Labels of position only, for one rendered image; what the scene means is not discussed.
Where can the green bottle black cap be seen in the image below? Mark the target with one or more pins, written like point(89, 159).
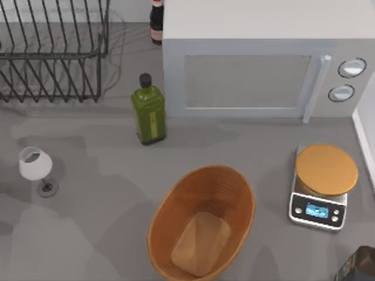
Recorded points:
point(149, 114)

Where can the brown oval basket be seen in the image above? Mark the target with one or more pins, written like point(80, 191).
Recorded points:
point(202, 222)

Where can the dark bottle red label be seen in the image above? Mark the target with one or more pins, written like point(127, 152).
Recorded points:
point(156, 26)

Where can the pale microwave oven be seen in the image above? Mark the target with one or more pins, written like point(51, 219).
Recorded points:
point(249, 35)

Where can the kitchen scale orange plate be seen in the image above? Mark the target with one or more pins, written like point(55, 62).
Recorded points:
point(325, 175)

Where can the white wine glass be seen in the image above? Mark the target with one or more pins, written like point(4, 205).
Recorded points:
point(35, 167)

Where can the smaller microwave knob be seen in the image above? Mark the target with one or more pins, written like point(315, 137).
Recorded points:
point(341, 93)

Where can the larger microwave knob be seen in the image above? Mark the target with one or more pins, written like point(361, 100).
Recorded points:
point(351, 67)

